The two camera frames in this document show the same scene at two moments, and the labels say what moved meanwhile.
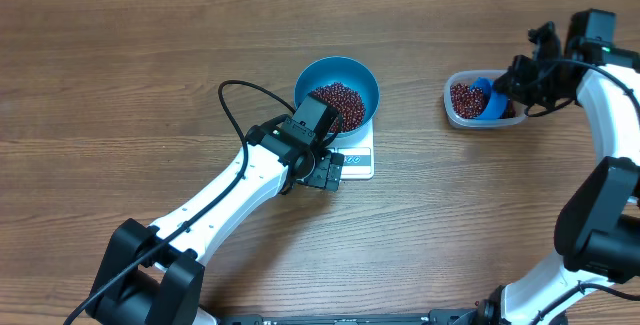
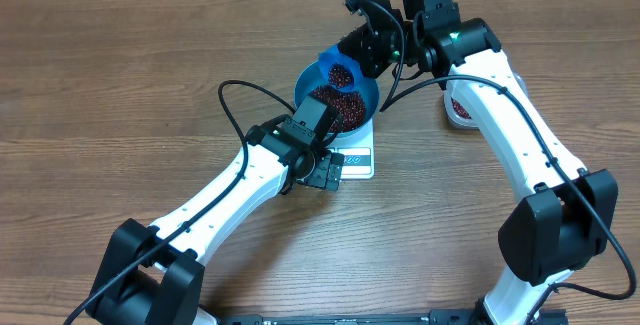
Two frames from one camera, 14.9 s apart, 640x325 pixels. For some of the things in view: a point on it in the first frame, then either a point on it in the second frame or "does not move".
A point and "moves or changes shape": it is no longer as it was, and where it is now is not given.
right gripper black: [513, 84] -> [371, 53]
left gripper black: [328, 173] does not move
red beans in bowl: [346, 102] does not move
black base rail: [486, 315] does not move
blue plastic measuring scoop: [496, 104] moves or changes shape
